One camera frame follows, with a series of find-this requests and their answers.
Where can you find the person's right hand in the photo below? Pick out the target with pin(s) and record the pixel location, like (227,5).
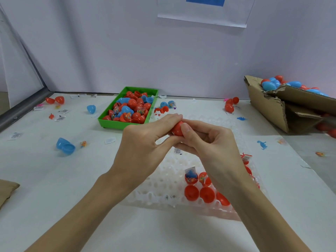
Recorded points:
(218,152)

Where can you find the person's left hand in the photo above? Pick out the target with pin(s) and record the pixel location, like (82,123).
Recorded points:
(139,154)

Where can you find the pile of capsule halves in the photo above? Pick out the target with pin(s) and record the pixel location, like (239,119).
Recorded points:
(128,106)

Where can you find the small capsule cluster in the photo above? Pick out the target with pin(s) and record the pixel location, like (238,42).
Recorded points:
(165,106)

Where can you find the single blue egg half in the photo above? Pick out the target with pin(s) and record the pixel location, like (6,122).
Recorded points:
(91,109)

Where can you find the cardboard box of capsules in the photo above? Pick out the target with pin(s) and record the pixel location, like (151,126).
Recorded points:
(266,105)

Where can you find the blue egg shell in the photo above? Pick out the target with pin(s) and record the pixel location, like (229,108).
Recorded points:
(65,146)

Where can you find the pile of finished eggs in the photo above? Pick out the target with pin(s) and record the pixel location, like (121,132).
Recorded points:
(300,86)

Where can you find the person's left forearm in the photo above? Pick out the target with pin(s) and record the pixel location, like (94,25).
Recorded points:
(73,220)

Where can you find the person's right forearm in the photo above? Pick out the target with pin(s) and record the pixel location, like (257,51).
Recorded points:
(270,220)

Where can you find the clear plastic egg tray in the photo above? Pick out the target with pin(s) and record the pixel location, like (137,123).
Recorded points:
(157,186)

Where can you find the small blue toy piece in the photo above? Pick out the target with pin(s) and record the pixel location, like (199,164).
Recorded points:
(262,145)

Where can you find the green plastic tray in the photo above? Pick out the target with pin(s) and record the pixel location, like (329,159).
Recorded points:
(101,123)

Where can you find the small orange toy piece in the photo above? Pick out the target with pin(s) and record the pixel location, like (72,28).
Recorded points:
(320,153)
(83,143)

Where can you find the flat brown cardboard sheet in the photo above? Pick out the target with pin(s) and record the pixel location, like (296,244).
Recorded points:
(6,190)

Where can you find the white paper sign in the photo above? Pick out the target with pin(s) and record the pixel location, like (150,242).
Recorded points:
(236,10)

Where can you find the clear triangular panel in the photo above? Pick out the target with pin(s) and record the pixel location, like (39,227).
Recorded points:
(18,65)

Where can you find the grey metal rail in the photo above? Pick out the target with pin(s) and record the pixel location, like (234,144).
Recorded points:
(21,113)

